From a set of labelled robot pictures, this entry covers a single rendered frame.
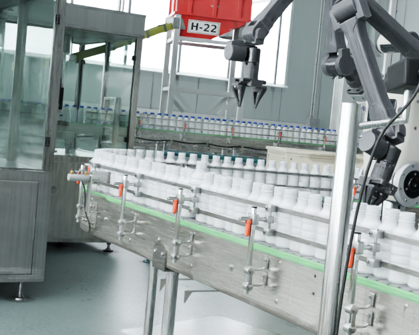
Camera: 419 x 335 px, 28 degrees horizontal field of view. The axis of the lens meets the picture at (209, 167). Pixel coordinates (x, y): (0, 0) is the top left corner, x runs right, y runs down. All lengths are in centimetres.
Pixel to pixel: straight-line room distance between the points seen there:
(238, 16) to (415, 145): 669
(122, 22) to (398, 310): 632
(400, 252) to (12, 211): 405
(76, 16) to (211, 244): 539
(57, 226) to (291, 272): 573
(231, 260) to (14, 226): 337
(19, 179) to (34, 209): 24
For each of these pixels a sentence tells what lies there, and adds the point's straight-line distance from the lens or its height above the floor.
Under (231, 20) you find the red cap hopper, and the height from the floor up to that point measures 250.
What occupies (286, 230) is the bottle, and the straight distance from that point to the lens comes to 233.
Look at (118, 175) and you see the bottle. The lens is 337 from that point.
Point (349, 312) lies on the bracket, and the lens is 197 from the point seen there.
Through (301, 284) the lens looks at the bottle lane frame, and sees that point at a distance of 222.
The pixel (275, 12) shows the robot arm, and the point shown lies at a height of 173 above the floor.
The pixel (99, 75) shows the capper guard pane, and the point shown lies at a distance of 792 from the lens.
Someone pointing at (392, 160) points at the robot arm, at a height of 127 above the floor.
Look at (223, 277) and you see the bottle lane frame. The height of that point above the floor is 87.
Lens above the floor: 133
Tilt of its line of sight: 3 degrees down
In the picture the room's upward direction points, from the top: 5 degrees clockwise
